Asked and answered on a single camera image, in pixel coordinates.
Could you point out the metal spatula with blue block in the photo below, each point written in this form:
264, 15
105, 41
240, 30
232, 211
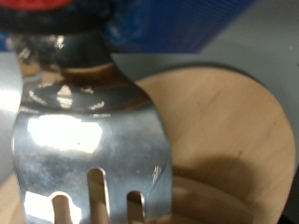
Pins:
93, 149

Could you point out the thick white bread slice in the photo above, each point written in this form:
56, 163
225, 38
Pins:
211, 205

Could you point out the silver toaster oven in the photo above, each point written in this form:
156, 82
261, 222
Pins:
274, 37

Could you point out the round wooden cutting board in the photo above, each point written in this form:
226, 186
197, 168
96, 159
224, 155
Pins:
218, 118

